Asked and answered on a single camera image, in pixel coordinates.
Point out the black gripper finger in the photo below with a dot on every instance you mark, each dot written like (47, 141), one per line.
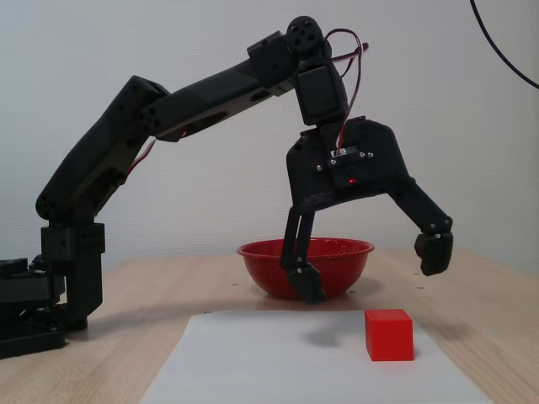
(433, 252)
(309, 286)

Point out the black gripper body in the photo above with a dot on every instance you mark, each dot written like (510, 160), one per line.
(313, 177)

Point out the red cube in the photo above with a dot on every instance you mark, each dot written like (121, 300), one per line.
(389, 336)

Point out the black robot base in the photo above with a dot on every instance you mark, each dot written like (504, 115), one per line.
(29, 336)

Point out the red speckled bowl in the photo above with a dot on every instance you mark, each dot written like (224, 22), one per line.
(345, 265)

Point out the white paper sheet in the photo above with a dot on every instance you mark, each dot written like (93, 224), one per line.
(273, 370)

